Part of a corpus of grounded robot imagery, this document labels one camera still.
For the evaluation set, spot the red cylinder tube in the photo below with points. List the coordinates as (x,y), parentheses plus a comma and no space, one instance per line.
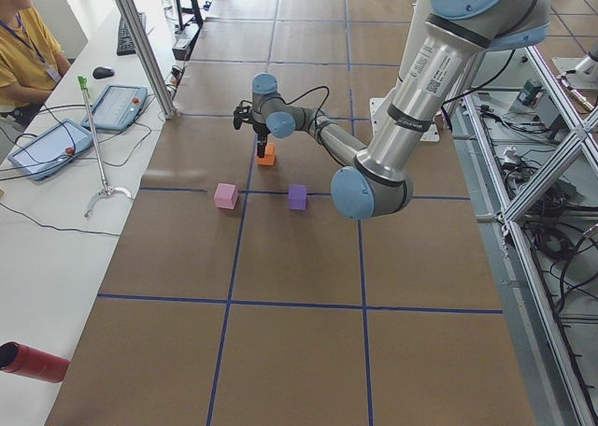
(21,360)

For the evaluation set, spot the purple foam cube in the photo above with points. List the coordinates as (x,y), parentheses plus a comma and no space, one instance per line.
(297,197)

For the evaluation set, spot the pink foam cube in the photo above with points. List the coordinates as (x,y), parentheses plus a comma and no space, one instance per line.
(226,196)

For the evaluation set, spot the far blue teach pendant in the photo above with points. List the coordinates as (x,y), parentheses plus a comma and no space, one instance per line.
(116,108)

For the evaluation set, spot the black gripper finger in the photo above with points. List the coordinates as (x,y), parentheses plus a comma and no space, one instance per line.
(262,141)

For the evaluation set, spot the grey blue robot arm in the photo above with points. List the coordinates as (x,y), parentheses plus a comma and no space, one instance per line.
(373,180)

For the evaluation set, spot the aluminium frame rail right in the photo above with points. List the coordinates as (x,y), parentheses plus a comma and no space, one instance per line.
(528,146)

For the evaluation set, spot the metal reacher grabber stick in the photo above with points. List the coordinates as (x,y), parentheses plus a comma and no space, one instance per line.
(107,190)

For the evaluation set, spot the blue teach pendant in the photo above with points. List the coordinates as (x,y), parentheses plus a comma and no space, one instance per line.
(116,108)
(48,153)

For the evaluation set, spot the black computer mouse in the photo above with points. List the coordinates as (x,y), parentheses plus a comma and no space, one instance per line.
(101,72)

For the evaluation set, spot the person in yellow shirt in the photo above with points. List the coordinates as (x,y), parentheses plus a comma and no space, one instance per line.
(32,61)

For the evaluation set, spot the brown paper table mat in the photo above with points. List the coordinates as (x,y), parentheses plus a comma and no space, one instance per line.
(262,315)

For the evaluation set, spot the black keyboard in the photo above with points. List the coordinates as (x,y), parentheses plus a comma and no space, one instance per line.
(125,42)

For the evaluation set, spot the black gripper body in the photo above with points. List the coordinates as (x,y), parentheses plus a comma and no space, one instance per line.
(260,128)

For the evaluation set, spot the aluminium frame post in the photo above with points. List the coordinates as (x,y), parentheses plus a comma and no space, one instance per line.
(128,11)

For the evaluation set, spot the near blue teach pendant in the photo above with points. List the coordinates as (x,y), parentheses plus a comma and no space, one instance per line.
(48,153)

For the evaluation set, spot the orange foam cube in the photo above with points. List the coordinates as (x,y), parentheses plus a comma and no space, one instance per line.
(269,155)

